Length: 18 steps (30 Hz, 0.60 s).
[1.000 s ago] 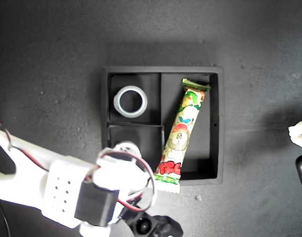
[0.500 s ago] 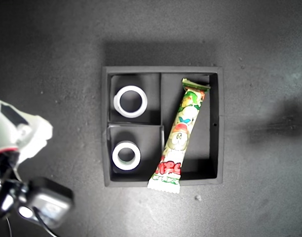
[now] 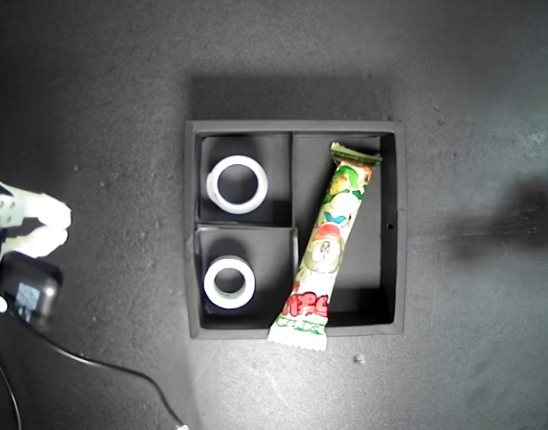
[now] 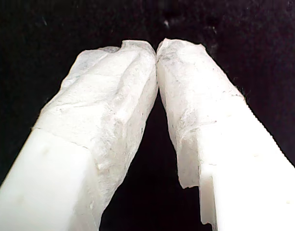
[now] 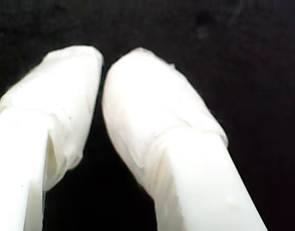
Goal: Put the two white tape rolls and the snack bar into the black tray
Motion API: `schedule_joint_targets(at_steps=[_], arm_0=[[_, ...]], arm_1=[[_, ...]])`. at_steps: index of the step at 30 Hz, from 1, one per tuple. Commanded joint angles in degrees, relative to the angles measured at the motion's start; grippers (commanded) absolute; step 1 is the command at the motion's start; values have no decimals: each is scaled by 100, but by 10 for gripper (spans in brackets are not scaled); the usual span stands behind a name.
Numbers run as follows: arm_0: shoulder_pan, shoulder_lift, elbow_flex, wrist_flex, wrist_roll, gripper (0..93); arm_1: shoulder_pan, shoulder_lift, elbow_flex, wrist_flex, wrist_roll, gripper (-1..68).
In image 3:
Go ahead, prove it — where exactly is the black camera box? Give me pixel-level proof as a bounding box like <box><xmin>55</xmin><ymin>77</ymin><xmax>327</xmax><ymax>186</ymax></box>
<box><xmin>0</xmin><ymin>251</ymin><xmax>64</xmax><ymax>331</ymax></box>

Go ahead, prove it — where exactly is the green printed snack bar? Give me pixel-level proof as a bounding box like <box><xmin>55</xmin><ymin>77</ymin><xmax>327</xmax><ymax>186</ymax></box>
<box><xmin>267</xmin><ymin>142</ymin><xmax>383</xmax><ymax>353</ymax></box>

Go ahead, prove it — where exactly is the thin black cable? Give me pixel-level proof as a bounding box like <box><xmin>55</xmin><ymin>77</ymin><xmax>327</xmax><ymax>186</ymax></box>
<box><xmin>0</xmin><ymin>342</ymin><xmax>23</xmax><ymax>430</ymax></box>

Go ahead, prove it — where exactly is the black tray with wells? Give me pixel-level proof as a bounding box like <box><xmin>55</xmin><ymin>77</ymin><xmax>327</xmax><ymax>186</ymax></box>
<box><xmin>184</xmin><ymin>119</ymin><xmax>408</xmax><ymax>340</ymax></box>

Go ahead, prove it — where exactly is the large white tape roll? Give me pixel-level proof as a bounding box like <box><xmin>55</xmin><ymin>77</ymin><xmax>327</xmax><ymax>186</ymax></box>
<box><xmin>205</xmin><ymin>154</ymin><xmax>270</xmax><ymax>215</ymax></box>

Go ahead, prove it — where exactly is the black camera cable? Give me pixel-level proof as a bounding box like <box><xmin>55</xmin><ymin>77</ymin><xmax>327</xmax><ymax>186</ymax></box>
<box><xmin>13</xmin><ymin>308</ymin><xmax>189</xmax><ymax>430</ymax></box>

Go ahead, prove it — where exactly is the small white tape roll green core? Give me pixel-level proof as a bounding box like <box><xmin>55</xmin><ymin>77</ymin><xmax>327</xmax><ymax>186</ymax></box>
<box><xmin>202</xmin><ymin>254</ymin><xmax>257</xmax><ymax>310</ymax></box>

